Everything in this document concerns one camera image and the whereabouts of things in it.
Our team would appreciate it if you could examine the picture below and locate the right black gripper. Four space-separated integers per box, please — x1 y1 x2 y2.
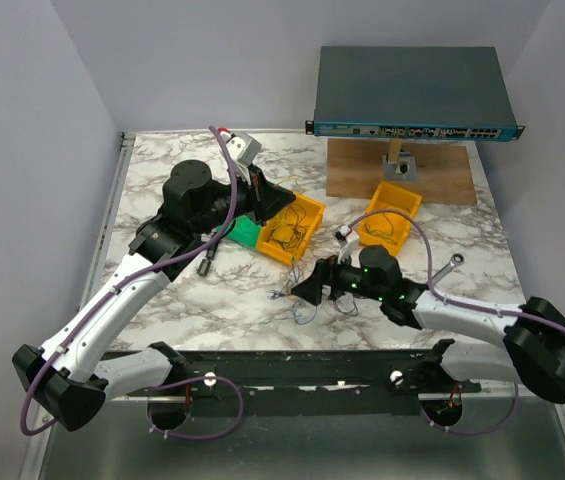
291 247 385 306

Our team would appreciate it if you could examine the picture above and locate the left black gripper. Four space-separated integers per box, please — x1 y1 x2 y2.
192 162 296 236

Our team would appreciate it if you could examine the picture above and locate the cable bundle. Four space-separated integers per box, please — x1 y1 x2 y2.
271 257 363 324

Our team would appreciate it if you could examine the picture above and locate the yellow wire with bands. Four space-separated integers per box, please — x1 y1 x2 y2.
274 174 308 196

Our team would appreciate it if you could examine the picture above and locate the thin dark purple wire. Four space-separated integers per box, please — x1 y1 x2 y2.
264 204 313 254

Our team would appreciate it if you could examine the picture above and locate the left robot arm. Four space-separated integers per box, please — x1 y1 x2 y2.
12 160 296 432

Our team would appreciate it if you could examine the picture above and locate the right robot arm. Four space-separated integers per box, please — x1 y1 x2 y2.
292 245 565 404

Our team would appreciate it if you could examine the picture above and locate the open-end silver wrench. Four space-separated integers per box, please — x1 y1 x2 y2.
267 290 291 300

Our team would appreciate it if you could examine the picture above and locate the green plastic bin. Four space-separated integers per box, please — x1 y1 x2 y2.
218 215 262 250

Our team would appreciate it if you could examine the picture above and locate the yellow bin beside green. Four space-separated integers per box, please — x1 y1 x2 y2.
256 194 326 266

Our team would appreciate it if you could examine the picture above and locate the black T-shaped tool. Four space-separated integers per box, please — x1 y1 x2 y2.
196 241 221 277

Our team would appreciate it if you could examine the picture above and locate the yellow bin right side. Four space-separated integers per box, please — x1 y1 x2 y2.
357 181 422 256

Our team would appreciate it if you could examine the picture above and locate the wooden board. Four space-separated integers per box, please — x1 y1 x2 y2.
326 138 477 205

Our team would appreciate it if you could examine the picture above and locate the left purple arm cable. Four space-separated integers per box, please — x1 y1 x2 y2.
20 124 244 441

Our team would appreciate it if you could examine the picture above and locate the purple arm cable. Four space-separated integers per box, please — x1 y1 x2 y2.
20 124 244 441
344 209 565 435

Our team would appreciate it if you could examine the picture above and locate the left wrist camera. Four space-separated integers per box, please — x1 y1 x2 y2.
218 127 262 176

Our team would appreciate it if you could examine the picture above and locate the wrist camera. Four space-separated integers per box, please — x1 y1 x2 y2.
334 225 359 263
218 127 262 176

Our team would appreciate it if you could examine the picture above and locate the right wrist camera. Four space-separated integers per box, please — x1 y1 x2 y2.
334 225 359 263

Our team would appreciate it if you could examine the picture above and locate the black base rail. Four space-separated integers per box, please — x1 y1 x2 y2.
138 340 481 417

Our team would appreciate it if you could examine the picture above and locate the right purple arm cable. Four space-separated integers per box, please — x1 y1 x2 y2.
344 209 565 435

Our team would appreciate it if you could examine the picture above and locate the network switch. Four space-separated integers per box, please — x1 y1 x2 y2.
305 46 525 142

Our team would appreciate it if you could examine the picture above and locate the grey stand bracket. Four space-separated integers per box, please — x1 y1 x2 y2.
382 138 418 183

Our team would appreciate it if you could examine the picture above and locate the ratchet ring wrench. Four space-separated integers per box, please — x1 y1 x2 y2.
431 253 465 284

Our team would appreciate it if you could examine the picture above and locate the aluminium frame rail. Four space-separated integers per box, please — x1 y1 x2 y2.
16 130 138 480

